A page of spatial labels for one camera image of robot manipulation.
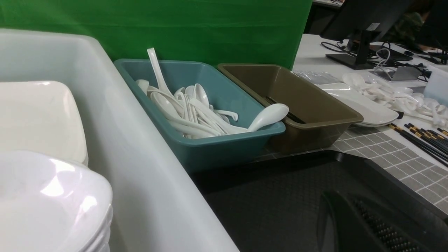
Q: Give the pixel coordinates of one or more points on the green backdrop cloth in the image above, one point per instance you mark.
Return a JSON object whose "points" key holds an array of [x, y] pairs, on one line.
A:
{"points": [[208, 31]]}

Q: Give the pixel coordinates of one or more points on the black serving tray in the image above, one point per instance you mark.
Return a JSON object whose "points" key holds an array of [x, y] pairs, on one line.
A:
{"points": [[273, 205]]}

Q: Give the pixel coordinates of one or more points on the brown plastic chopstick bin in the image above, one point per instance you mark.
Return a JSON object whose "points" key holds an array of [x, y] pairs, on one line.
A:
{"points": [[316, 119]]}

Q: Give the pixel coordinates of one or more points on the stack of white bowls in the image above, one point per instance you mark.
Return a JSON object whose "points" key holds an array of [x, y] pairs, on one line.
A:
{"points": [[51, 205]]}

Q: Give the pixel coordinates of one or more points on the teal plastic spoon bin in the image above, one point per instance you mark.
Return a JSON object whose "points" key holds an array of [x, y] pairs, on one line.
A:
{"points": [[201, 154]]}

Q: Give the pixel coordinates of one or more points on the pile of white spoons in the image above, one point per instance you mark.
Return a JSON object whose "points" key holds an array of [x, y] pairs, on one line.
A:
{"points": [[185, 116]]}

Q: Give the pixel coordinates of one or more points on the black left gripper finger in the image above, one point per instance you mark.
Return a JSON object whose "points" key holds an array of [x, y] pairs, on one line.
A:
{"points": [[354, 223]]}

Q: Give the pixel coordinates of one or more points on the white plates at right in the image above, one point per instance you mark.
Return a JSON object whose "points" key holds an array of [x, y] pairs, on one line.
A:
{"points": [[374, 114]]}

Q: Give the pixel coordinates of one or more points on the stack of white square plates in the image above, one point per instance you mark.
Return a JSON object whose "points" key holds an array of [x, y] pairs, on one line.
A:
{"points": [[42, 116]]}

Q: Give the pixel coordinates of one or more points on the black monitor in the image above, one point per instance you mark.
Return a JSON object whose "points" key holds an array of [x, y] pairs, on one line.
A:
{"points": [[364, 21]]}

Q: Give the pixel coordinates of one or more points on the upright white spoon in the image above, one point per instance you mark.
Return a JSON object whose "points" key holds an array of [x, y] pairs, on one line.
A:
{"points": [[157, 71]]}

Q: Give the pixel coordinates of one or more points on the grey checked tablecloth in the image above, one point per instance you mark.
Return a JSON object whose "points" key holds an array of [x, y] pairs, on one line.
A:
{"points": [[415, 168]]}

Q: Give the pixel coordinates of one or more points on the large white plastic bin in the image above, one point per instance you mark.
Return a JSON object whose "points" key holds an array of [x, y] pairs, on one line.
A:
{"points": [[157, 207]]}

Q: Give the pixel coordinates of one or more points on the loose black chopsticks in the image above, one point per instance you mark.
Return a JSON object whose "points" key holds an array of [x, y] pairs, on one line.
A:
{"points": [[430, 142]]}

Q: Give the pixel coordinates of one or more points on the white spoon on bin rim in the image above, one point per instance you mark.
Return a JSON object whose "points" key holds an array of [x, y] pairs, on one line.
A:
{"points": [[269, 115]]}

